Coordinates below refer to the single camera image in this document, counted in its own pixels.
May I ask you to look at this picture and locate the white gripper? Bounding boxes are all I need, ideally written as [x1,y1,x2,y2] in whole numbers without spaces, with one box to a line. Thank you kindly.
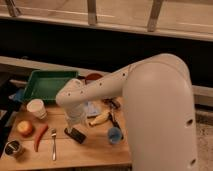
[65,112,86,131]

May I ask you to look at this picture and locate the black eraser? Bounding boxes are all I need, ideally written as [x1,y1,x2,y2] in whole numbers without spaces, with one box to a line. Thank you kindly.
[64,128,86,144]

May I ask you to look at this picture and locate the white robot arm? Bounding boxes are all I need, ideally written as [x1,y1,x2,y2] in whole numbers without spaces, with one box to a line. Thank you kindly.
[56,53,199,171]

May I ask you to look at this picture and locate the green plastic tray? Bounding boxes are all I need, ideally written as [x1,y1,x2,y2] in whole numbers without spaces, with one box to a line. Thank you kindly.
[23,70,78,104]

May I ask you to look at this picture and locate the light blue cloth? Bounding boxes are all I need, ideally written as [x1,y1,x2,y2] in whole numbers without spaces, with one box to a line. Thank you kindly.
[85,102,101,117]

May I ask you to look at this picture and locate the silver metal fork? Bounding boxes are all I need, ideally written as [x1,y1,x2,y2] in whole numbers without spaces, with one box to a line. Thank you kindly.
[51,129,57,161]

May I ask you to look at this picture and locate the yellow banana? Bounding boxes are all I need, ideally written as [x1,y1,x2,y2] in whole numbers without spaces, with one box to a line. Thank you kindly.
[89,110,109,126]

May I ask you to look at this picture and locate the red chili pepper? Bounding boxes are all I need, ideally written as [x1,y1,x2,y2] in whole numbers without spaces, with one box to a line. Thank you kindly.
[34,124,48,152]

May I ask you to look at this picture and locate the white paper cup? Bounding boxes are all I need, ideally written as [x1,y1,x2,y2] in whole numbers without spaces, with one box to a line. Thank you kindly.
[27,99,47,119]

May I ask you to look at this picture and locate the black scissors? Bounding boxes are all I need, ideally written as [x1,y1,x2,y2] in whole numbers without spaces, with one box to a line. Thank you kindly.
[103,98,120,128]

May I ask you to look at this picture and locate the blue cup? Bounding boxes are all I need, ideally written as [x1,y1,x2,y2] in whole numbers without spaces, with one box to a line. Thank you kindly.
[107,127,123,144]

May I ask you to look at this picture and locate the brown bowl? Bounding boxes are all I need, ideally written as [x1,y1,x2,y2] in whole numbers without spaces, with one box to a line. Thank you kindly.
[85,73,102,84]

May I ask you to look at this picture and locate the red yellow apple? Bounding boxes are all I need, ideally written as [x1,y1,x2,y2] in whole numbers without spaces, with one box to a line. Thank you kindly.
[17,120,33,136]

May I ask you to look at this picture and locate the blue object left edge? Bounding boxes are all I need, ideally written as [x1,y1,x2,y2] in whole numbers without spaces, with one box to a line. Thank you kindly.
[9,89,24,102]

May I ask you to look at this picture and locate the dark tin can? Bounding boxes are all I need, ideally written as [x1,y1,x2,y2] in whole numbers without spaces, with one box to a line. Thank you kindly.
[5,140,22,158]

